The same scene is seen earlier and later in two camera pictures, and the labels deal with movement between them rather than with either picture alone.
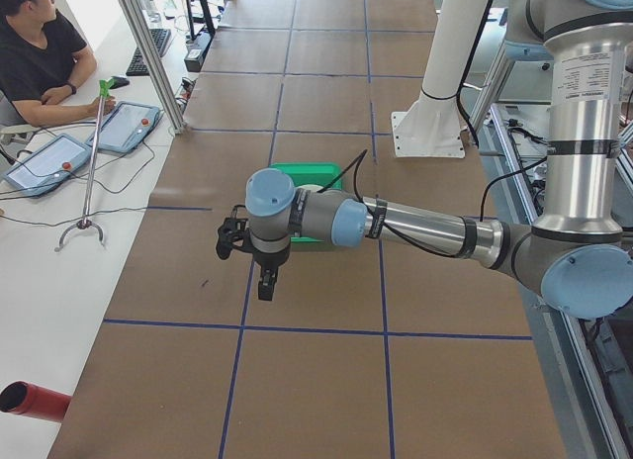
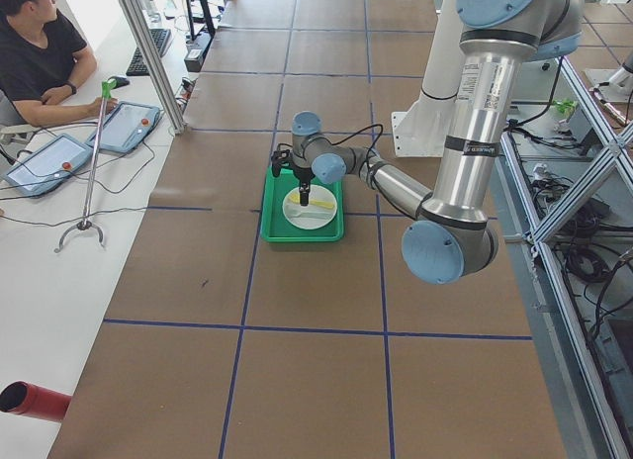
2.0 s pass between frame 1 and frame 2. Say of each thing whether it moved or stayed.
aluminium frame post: stayed
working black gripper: moved
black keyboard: stayed
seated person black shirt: stayed
